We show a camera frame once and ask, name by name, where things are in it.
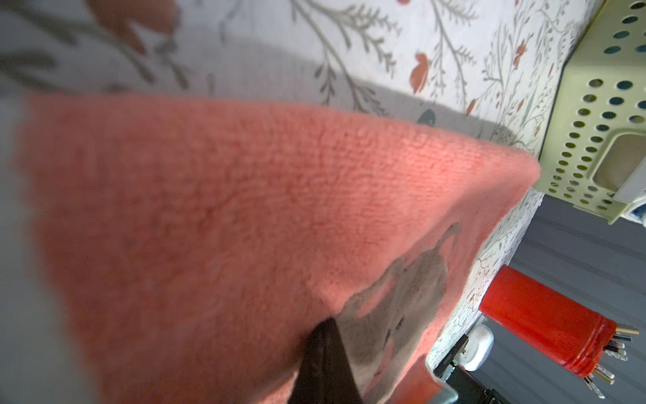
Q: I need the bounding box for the green plastic towel basket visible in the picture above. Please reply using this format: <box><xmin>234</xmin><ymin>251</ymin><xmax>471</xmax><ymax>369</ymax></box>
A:
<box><xmin>534</xmin><ymin>1</ymin><xmax>645</xmax><ymax>224</ymax></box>

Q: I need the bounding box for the pink towel with teal border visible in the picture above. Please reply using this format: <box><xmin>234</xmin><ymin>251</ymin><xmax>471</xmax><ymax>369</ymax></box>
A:
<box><xmin>15</xmin><ymin>94</ymin><xmax>540</xmax><ymax>403</ymax></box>

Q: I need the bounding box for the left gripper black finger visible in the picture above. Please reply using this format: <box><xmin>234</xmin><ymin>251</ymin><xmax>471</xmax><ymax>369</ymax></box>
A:
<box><xmin>288</xmin><ymin>317</ymin><xmax>363</xmax><ymax>404</ymax></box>

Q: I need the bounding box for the red pen cup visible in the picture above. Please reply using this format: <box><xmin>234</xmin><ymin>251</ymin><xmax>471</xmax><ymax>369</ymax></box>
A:
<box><xmin>479</xmin><ymin>265</ymin><xmax>640</xmax><ymax>400</ymax></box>

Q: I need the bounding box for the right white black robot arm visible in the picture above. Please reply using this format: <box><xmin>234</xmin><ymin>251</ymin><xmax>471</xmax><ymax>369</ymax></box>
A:
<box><xmin>433</xmin><ymin>324</ymin><xmax>508</xmax><ymax>403</ymax></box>

